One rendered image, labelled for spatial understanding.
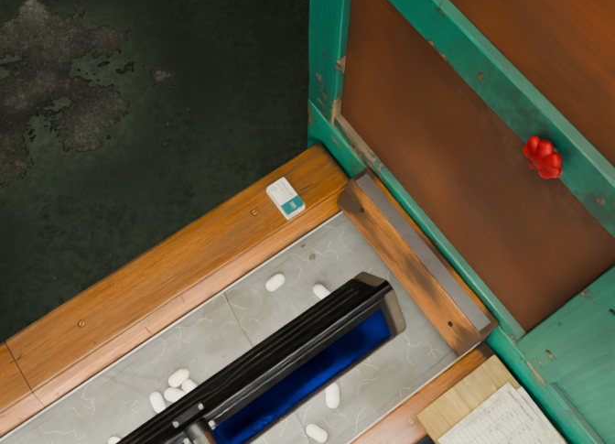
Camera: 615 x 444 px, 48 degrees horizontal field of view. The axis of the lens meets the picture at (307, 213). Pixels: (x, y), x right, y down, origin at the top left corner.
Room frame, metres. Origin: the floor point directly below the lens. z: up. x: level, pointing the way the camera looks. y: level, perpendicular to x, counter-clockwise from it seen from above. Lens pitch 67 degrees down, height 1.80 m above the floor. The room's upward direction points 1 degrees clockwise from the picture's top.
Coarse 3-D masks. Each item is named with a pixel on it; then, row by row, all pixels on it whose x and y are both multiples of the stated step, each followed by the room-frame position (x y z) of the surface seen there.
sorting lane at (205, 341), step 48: (336, 240) 0.40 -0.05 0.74; (240, 288) 0.32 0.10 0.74; (288, 288) 0.32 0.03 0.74; (336, 288) 0.32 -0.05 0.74; (192, 336) 0.24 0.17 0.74; (240, 336) 0.24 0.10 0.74; (432, 336) 0.25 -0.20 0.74; (96, 384) 0.17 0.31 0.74; (144, 384) 0.17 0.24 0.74; (384, 384) 0.17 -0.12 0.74; (48, 432) 0.10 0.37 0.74; (96, 432) 0.10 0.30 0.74; (288, 432) 0.10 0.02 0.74; (336, 432) 0.10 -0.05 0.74
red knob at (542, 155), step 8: (536, 136) 0.31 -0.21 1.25; (528, 144) 0.31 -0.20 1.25; (536, 144) 0.30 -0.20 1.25; (544, 144) 0.30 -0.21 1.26; (528, 152) 0.30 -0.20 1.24; (536, 152) 0.30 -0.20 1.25; (544, 152) 0.29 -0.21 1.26; (552, 152) 0.29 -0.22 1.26; (528, 160) 0.30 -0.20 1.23; (536, 160) 0.29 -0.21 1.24; (544, 160) 0.29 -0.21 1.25; (552, 160) 0.29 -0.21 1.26; (560, 160) 0.29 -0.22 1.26; (536, 168) 0.29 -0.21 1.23; (544, 168) 0.29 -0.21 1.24; (552, 168) 0.28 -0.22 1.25; (560, 168) 0.28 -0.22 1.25; (544, 176) 0.28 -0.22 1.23; (552, 176) 0.28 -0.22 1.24
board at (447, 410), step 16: (480, 368) 0.19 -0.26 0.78; (496, 368) 0.19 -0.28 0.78; (464, 384) 0.17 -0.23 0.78; (480, 384) 0.17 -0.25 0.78; (496, 384) 0.17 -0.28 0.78; (512, 384) 0.17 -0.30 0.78; (448, 400) 0.15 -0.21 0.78; (464, 400) 0.15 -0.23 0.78; (480, 400) 0.15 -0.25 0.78; (416, 416) 0.12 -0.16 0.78; (432, 416) 0.12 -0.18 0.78; (448, 416) 0.13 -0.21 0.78; (464, 416) 0.13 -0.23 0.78; (432, 432) 0.10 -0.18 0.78
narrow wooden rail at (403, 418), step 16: (480, 352) 0.22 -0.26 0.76; (448, 368) 0.20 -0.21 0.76; (464, 368) 0.20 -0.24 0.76; (432, 384) 0.17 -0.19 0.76; (448, 384) 0.17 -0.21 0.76; (416, 400) 0.15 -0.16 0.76; (432, 400) 0.15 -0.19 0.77; (400, 416) 0.13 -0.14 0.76; (368, 432) 0.10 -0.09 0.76; (384, 432) 0.10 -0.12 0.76; (400, 432) 0.10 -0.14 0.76; (416, 432) 0.10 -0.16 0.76
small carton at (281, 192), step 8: (272, 184) 0.48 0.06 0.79; (280, 184) 0.48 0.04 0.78; (288, 184) 0.48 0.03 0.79; (272, 192) 0.47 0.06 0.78; (280, 192) 0.47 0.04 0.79; (288, 192) 0.47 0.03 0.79; (296, 192) 0.47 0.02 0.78; (280, 200) 0.45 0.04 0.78; (288, 200) 0.45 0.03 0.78; (296, 200) 0.45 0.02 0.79; (280, 208) 0.44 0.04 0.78; (288, 208) 0.44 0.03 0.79; (296, 208) 0.44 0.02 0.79; (304, 208) 0.45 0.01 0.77; (288, 216) 0.43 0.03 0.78
